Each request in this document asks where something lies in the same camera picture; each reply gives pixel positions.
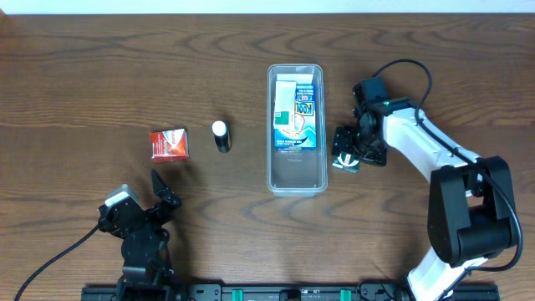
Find green Zam-Buk box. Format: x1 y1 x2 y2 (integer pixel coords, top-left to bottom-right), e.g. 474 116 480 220
332 152 360 174

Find red white small box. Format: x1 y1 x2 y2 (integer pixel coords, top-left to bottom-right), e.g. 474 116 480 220
150 129 190 163

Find blue Kool Fever box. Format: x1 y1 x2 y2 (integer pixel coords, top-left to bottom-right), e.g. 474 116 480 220
273 82 317 150

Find black bottle white cap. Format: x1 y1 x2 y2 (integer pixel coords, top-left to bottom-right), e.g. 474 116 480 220
211 120 232 154

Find white green Panadol box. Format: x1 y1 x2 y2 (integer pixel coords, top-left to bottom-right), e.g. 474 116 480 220
273 81 297 132

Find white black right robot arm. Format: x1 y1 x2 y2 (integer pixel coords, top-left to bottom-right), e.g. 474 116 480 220
333 98 522 300

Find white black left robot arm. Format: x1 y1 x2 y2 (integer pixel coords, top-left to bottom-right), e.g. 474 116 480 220
98 171 187 301

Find clear plastic container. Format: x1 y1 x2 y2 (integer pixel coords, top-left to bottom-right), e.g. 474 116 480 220
267 64 328 197

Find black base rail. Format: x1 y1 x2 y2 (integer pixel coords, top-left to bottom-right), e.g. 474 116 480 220
81 280 501 301

